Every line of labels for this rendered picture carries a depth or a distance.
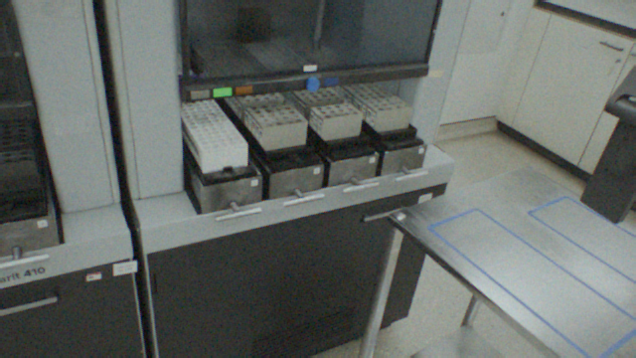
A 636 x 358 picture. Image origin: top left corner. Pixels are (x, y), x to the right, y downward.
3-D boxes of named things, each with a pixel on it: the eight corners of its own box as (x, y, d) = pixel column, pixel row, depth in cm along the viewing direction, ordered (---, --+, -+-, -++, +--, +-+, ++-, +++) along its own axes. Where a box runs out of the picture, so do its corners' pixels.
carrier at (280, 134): (302, 140, 116) (304, 117, 112) (306, 144, 114) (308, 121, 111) (257, 147, 110) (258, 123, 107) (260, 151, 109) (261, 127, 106)
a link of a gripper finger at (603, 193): (675, 131, 29) (668, 133, 29) (622, 223, 33) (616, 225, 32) (628, 110, 31) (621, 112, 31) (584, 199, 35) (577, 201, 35)
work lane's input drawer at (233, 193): (137, 89, 150) (134, 62, 145) (181, 86, 156) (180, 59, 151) (207, 228, 98) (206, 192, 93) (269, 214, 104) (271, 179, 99)
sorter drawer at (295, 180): (186, 86, 157) (185, 59, 152) (227, 82, 163) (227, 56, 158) (275, 212, 105) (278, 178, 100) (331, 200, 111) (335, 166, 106)
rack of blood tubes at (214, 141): (169, 117, 122) (167, 94, 119) (208, 112, 127) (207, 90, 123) (203, 178, 101) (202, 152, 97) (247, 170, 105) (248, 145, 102)
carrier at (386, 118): (403, 124, 129) (408, 103, 126) (408, 127, 128) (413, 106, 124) (368, 129, 124) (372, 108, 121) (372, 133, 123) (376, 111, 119)
